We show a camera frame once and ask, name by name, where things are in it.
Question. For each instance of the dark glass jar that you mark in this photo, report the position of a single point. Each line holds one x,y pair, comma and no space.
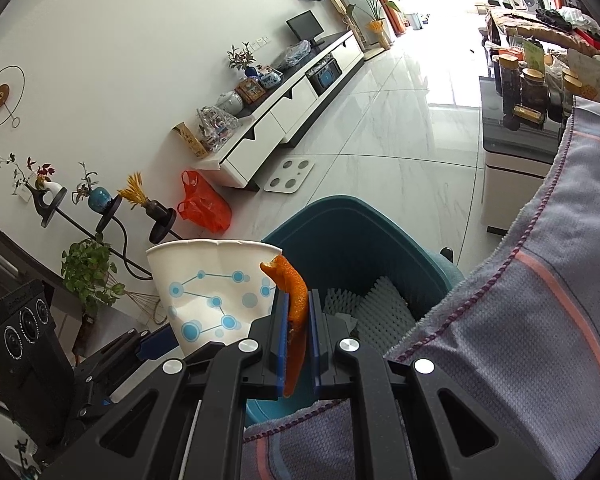
535,92
508,82

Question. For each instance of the black appliance blue display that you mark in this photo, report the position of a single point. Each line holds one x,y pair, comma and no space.
324,76

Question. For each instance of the white bathroom scale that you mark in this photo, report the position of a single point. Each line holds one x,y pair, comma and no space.
287,176

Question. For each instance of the blue vase green plant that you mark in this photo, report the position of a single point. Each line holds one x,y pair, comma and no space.
97,197

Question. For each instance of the black monitor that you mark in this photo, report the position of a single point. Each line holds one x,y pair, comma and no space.
305,25

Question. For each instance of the decorative picture box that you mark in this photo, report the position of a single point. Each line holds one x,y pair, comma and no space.
249,91

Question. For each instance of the pile of clothes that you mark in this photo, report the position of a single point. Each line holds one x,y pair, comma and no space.
565,17

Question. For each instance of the white teapot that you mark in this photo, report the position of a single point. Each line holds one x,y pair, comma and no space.
229,102

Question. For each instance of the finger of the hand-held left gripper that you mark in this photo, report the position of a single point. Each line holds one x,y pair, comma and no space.
115,380
155,344

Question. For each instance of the brown paper bag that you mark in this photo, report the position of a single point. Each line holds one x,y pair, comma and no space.
585,75

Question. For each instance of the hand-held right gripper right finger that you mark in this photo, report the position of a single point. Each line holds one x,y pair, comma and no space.
314,345

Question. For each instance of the dark vase yellow wheat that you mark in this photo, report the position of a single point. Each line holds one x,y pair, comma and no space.
145,202

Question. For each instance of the white vase red flowers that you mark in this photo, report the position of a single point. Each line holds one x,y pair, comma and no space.
50,190

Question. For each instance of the white black TV cabinet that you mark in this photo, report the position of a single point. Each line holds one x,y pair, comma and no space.
280,110

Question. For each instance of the coffee table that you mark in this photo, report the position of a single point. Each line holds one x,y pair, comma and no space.
510,160

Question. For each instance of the white vase yellow flowers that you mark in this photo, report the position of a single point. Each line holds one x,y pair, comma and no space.
379,35

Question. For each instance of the teal trash bin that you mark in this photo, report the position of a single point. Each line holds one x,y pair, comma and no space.
340,230

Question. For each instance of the paper cup blue dots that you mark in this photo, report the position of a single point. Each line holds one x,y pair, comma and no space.
205,280

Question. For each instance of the red cloth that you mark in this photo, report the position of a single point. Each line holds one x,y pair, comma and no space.
595,39

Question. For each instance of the red plastic bag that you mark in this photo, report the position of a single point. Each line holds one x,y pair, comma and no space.
205,207

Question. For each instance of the blue white ceramic box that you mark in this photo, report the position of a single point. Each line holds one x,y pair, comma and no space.
269,79

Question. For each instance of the brown paper box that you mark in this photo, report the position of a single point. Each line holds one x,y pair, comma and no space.
189,139

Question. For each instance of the blue checked tablecloth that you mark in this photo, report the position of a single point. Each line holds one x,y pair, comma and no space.
530,335

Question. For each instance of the round wall clock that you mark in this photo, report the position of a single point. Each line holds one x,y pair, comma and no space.
1,96

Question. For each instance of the green potted plant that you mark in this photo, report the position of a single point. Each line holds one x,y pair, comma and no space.
90,275

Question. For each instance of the black plant stand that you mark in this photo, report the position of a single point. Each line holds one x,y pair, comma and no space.
107,240

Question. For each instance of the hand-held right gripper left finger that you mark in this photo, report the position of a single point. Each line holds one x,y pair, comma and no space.
281,345

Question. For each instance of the bag of clear plastic items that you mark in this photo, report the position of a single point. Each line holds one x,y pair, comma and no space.
217,127

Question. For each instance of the small white bin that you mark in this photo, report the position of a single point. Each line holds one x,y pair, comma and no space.
415,21

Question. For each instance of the white foam sheet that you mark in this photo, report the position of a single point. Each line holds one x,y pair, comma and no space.
385,310

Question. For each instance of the small plant blue vase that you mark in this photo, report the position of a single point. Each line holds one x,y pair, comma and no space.
242,57

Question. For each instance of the orange peel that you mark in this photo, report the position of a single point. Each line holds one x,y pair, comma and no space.
295,300

